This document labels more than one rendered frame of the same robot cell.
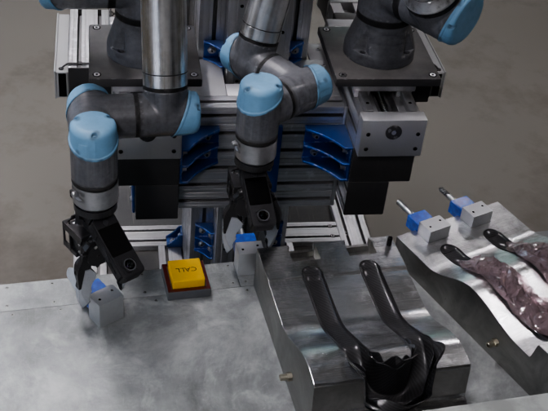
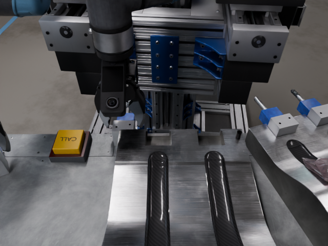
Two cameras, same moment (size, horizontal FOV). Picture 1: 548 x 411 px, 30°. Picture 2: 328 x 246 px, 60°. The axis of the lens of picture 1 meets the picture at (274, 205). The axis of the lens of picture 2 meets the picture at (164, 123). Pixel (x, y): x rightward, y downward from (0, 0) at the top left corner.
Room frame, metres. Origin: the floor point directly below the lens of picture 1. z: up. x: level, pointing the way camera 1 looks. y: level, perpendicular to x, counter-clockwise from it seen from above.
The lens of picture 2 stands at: (1.06, -0.19, 1.33)
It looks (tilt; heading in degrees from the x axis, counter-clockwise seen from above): 46 degrees down; 17
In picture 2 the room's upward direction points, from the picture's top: straight up
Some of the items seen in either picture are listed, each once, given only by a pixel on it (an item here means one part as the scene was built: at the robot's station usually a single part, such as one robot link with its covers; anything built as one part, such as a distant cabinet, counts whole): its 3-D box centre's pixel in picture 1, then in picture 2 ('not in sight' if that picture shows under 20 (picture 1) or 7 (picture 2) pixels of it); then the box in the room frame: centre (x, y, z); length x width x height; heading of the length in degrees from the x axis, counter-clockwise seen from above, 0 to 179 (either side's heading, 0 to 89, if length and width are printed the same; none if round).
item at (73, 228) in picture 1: (93, 226); not in sight; (1.32, 0.30, 0.99); 0.09 x 0.08 x 0.12; 44
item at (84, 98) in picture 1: (99, 116); not in sight; (1.42, 0.30, 1.14); 0.11 x 0.11 x 0.08; 16
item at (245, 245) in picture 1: (244, 241); (126, 119); (1.51, 0.05, 0.83); 0.13 x 0.05 x 0.05; 17
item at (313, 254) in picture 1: (302, 259); (158, 142); (1.43, -0.06, 0.87); 0.05 x 0.05 x 0.04; 18
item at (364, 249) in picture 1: (358, 254); (209, 142); (1.46, -0.17, 0.87); 0.05 x 0.05 x 0.04; 18
